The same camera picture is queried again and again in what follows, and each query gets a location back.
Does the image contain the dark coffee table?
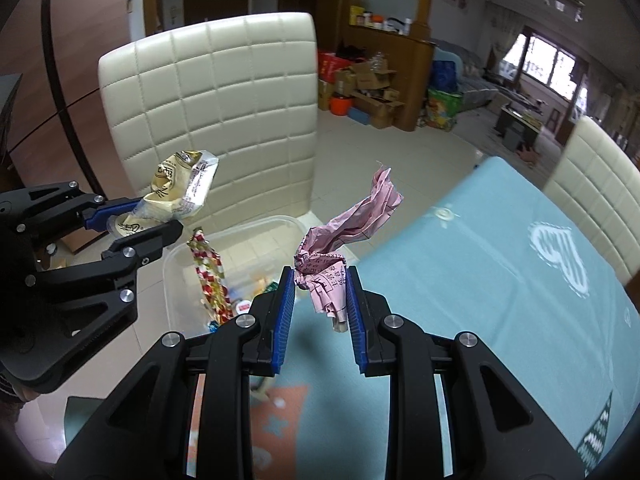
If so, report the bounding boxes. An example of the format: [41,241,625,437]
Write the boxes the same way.
[495,102,543,151]

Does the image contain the red gold foil wrapper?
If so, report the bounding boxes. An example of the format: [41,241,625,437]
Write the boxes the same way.
[186,228,236,326]

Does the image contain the pink paper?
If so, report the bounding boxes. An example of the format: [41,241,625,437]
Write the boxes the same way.
[292,161,404,333]

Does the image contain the clear plastic container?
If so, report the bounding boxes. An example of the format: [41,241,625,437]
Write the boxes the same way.
[162,215,361,343]

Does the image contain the colourful woven bag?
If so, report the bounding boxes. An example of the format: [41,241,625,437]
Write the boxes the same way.
[419,87,463,133]

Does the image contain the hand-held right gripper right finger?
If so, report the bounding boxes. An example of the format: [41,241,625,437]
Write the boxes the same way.
[344,265,587,480]

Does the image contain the wooden partition counter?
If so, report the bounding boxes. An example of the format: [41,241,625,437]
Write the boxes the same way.
[350,22,436,131]

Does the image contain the light blue printed tablecloth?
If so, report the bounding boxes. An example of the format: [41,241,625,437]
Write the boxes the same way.
[190,156,640,480]

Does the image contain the grey patterned sofa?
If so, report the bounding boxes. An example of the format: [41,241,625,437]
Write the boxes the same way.
[435,42,501,106]

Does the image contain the ceiling lamp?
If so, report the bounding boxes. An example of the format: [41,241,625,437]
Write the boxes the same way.
[539,0,586,21]

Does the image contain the white quilted chair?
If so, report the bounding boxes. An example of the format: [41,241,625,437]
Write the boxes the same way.
[98,11,319,233]
[542,115,640,286]

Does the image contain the pile of cardboard boxes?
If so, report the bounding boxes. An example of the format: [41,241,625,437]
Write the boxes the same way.
[332,57,406,128]

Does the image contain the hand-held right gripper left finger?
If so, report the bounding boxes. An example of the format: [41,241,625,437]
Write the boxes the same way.
[52,266,297,480]

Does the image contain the cream snack wrapper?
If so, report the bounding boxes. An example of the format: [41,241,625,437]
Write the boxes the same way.
[111,149,220,238]

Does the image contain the red bag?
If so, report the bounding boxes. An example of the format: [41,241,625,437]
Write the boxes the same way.
[317,50,353,83]

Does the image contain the blue bag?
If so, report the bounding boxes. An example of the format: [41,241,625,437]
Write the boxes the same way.
[432,60,458,91]

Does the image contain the barred window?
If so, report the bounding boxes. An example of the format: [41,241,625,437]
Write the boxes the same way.
[500,32,588,101]

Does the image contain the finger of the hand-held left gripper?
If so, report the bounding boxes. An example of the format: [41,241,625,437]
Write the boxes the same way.
[10,180,144,242]
[25,220,184,335]

